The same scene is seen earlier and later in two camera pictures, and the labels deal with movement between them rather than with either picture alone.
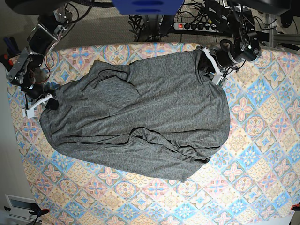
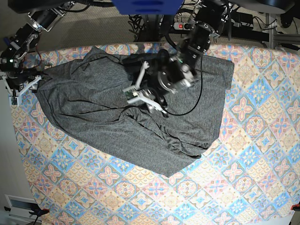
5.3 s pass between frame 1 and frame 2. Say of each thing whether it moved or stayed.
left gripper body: moved
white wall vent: stayed
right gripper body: moved
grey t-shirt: moved
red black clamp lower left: stayed
